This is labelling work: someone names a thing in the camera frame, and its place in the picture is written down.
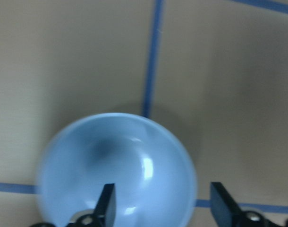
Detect blue bowl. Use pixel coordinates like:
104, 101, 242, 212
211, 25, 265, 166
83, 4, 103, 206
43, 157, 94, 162
36, 113, 197, 227

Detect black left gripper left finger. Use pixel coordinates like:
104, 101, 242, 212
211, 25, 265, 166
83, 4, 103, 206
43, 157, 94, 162
68, 183, 117, 227

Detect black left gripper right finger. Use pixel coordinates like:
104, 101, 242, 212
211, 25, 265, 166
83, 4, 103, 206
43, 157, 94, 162
210, 182, 288, 227

